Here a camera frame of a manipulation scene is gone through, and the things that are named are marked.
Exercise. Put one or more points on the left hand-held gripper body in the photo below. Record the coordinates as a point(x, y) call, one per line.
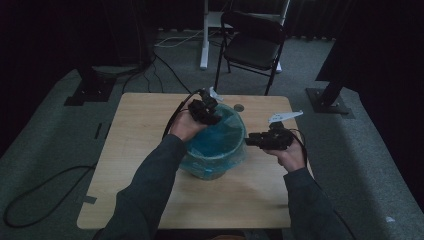
point(201, 108)

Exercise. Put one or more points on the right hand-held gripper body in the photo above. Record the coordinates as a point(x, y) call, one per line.
point(280, 138)

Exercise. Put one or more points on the blue plastic bag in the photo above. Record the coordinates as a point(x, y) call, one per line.
point(220, 143)

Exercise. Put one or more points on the green plastic bucket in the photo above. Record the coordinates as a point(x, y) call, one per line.
point(213, 176)

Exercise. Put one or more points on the person's right hand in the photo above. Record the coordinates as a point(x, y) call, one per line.
point(291, 158)

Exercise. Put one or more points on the person's left hand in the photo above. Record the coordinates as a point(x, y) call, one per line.
point(185, 128)

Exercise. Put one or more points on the black stand base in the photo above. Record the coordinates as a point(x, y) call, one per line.
point(326, 103)
point(91, 91)

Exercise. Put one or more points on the black folding chair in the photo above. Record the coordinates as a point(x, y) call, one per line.
point(253, 50)

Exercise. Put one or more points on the black tape strip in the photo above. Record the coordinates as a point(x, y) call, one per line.
point(98, 130)

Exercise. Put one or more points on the dark curtain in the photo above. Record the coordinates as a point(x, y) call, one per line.
point(383, 50)

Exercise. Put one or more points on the white paper scrap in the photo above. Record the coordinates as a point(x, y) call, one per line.
point(390, 219)

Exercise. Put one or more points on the grey tape piece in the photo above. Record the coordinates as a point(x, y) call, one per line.
point(89, 199)

